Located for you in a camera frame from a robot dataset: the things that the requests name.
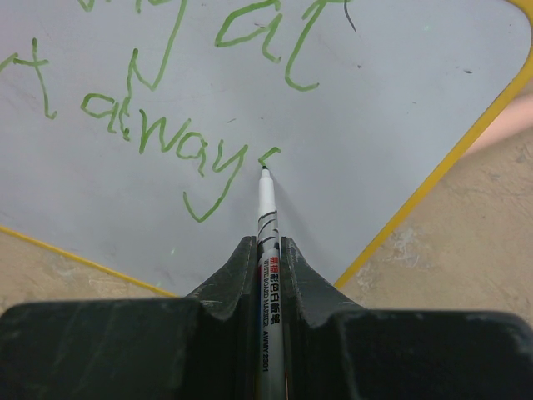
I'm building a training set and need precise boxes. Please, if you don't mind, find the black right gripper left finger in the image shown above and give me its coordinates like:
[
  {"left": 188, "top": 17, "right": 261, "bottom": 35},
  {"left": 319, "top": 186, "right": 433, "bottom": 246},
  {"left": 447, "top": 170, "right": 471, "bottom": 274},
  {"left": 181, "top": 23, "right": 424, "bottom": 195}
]
[{"left": 1, "top": 236, "right": 257, "bottom": 399}]

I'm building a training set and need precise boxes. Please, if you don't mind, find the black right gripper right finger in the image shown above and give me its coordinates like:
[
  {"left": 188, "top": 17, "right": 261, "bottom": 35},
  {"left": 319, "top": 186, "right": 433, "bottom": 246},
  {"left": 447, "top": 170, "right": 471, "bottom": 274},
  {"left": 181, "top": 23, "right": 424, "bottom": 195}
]
[{"left": 281, "top": 237, "right": 532, "bottom": 399}]

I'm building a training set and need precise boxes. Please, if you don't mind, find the white green whiteboard marker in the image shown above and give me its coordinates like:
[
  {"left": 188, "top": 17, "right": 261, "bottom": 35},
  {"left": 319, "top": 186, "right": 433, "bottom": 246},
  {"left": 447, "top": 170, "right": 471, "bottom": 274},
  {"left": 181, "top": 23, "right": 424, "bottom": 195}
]
[{"left": 257, "top": 167, "right": 286, "bottom": 399}]

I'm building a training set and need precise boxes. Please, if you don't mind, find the yellow framed whiteboard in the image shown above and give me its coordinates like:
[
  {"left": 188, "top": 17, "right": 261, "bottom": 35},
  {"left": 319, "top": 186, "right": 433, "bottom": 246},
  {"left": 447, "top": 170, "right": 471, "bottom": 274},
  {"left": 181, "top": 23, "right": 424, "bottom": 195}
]
[{"left": 1, "top": 1, "right": 532, "bottom": 295}]

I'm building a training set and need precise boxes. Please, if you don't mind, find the pink small object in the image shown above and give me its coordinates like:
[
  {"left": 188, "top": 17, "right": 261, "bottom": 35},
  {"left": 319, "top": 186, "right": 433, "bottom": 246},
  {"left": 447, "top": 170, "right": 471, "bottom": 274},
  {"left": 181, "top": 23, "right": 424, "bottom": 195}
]
[{"left": 476, "top": 95, "right": 532, "bottom": 148}]

